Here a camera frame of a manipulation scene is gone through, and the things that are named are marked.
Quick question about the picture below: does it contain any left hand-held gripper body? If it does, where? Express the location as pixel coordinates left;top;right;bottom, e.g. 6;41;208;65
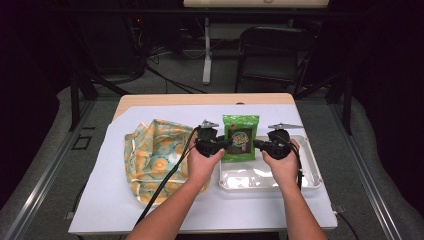
194;119;228;158

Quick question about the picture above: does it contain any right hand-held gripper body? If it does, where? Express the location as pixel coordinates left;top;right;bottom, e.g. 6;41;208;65
266;123;304;160

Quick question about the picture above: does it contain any green snack packet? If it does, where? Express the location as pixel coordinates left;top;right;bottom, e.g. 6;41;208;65
221;114;261;164

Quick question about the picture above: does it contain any white plastic tray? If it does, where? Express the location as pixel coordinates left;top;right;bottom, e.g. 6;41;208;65
218;134;323;194

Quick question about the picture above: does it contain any orange print cloth bag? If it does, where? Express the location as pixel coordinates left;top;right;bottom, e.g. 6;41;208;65
123;118;212;206

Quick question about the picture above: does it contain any person's right hand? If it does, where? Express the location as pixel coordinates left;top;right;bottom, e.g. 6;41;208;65
261;139;301;186

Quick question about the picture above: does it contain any person's left hand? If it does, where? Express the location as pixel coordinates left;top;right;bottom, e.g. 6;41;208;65
187;138;226;186

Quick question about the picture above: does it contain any black metal stand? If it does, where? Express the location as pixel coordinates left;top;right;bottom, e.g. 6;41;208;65
67;16;132;132
294;71;355;136

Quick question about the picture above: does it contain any black folding chair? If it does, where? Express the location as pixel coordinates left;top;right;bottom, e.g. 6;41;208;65
234;26;318;98

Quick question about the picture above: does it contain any white desk leg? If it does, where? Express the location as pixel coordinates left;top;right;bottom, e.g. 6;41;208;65
202;17;213;86

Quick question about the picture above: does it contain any dark equipment with red light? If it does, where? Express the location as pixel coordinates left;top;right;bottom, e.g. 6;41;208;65
78;13;147;77

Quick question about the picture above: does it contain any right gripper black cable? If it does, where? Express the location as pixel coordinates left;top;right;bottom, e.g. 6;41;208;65
289;142;306;192

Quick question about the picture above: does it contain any black floor cable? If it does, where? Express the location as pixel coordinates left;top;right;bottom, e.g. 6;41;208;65
144;64;208;95

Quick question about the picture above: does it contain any metal floor rail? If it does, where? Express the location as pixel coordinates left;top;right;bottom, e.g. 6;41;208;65
3;99;97;240
328;103;403;240

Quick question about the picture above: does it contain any black cable at table corner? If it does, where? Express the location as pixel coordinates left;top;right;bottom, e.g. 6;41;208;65
335;211;360;240

